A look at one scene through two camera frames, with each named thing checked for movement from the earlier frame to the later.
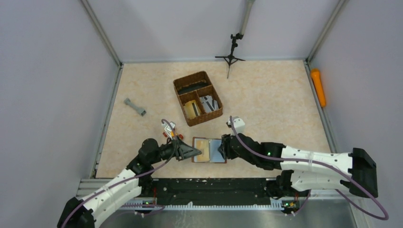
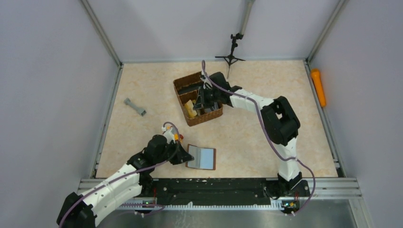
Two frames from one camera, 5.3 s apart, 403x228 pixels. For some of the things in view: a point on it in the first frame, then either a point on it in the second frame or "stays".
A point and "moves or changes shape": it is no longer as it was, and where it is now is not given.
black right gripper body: (229, 152) to (210, 96)
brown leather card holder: (209, 147) moves or changes shape
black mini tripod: (230, 59) stays
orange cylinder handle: (315, 73) stays
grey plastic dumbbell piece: (127, 100) stays
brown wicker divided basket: (199, 100) stays
